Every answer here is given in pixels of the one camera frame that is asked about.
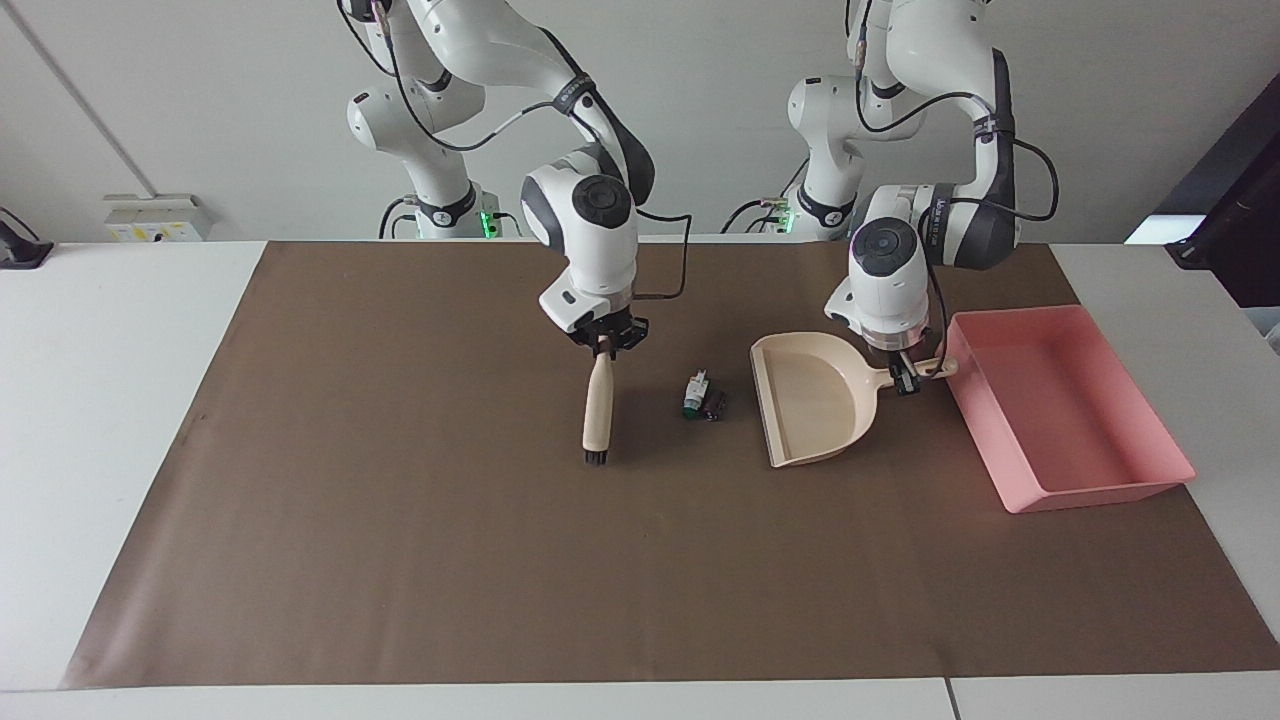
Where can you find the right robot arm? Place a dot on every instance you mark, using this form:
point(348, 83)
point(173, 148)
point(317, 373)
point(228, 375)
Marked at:
point(590, 250)

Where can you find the beige plastic dustpan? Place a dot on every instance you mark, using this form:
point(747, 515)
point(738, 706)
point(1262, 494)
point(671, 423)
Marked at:
point(810, 400)

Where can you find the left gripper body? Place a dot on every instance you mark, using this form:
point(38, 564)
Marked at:
point(902, 358)

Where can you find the green and white e-waste piece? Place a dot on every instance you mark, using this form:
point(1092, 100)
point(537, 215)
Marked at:
point(695, 395)

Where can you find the black stand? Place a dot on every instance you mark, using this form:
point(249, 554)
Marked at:
point(1235, 210)
point(20, 245)

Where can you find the white wall socket box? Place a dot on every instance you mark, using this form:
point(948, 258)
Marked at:
point(160, 218)

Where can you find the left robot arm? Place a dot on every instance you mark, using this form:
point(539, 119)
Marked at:
point(890, 270)

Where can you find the beige brush with black bristles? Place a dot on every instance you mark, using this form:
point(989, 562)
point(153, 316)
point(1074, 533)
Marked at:
point(599, 410)

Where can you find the dark purple e-waste piece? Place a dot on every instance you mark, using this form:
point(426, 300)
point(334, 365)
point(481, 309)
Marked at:
point(715, 406)

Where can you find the pink plastic bin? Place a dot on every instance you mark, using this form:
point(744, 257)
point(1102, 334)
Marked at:
point(1065, 410)

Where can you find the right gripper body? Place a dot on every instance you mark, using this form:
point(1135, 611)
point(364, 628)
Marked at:
point(628, 330)

